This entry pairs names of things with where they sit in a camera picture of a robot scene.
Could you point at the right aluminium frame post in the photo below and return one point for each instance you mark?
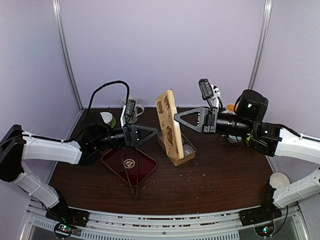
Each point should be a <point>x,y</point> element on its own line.
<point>262,41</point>

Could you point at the beige illustrated tin lid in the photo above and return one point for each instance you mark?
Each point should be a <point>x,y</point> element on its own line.
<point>171,132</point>

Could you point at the green saucer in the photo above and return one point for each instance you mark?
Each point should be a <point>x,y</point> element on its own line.
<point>113,122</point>

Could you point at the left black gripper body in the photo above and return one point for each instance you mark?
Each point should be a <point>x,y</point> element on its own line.
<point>125,140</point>

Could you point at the black tongs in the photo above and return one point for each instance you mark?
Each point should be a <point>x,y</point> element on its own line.
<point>130,163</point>

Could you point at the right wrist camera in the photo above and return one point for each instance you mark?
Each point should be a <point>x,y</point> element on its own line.
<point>210,93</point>

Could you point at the white bowl near right base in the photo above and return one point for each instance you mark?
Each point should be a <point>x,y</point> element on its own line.
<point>279,180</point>

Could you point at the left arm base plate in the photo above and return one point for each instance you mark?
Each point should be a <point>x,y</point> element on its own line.
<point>69,216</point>

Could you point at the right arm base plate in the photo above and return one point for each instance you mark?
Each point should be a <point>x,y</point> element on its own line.
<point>258,215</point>

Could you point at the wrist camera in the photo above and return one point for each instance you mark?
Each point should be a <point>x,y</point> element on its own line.
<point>128,114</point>
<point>210,93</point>

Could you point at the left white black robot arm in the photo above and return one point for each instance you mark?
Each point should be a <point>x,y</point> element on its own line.
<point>97,135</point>

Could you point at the front aluminium rail frame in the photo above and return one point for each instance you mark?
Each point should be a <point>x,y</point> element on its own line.
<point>223,225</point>

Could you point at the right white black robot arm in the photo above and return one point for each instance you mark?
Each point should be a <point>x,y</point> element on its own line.
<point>269,139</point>

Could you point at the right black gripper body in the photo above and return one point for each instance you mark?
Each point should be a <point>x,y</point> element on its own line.
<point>241,127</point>

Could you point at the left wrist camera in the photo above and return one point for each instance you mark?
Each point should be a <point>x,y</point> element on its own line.
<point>128,114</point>

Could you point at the tall floral beige mug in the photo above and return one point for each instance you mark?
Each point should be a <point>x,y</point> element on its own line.
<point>139,108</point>

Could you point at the beige chocolate tin box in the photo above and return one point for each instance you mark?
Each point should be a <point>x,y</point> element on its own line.
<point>185,143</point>

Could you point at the dark red lacquer tray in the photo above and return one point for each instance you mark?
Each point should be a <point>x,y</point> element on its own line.
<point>112,160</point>

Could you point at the pale blue bowl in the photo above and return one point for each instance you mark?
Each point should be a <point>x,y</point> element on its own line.
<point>234,139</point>

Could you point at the aluminium frame post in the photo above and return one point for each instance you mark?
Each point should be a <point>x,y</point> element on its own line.
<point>65,53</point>
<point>262,41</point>

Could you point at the white mug yellow interior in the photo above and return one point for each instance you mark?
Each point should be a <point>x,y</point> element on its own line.
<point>230,108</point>

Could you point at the white teacup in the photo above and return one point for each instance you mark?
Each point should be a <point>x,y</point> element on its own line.
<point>107,117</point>

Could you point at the left aluminium frame post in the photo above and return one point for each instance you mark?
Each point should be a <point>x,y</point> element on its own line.
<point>65,53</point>

